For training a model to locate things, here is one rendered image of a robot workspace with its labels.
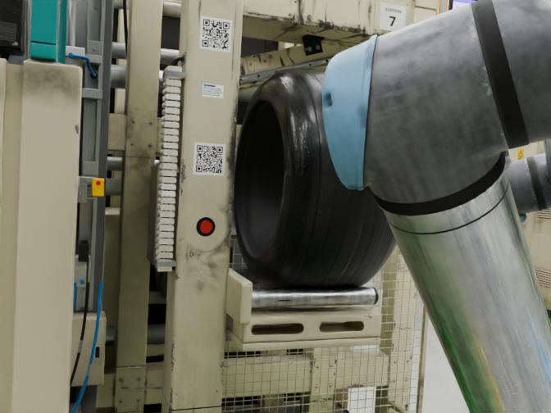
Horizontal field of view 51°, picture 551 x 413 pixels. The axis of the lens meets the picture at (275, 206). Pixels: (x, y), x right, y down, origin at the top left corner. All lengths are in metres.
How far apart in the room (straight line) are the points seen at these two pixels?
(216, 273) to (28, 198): 0.94
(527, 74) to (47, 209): 0.37
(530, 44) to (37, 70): 0.36
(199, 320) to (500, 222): 1.00
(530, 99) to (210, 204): 1.03
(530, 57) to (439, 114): 0.07
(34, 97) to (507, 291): 0.43
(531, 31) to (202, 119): 1.02
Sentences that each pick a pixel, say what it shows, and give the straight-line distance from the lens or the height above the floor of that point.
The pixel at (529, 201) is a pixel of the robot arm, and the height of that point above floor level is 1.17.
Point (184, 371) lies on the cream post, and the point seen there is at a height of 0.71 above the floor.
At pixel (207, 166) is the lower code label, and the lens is 1.36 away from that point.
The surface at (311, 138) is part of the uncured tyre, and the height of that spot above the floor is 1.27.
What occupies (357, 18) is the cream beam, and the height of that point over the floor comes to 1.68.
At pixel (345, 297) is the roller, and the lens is 1.44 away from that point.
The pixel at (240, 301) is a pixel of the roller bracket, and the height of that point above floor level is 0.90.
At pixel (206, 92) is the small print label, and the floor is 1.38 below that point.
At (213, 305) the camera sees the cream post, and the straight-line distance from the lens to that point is 1.41.
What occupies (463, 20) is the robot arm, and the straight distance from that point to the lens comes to 0.45.
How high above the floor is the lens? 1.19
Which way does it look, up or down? 3 degrees down
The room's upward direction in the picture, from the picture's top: 3 degrees clockwise
